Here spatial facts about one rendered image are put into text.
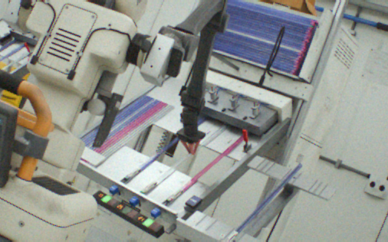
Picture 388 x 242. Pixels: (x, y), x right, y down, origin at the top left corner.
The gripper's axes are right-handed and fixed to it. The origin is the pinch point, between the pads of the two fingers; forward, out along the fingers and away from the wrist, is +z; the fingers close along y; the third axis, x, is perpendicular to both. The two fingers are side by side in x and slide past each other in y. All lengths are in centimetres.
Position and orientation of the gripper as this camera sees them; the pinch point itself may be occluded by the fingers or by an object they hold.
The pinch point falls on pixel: (192, 152)
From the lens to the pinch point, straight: 243.8
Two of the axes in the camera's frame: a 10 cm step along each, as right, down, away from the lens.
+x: -6.4, 4.2, -6.4
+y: -7.7, -3.0, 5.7
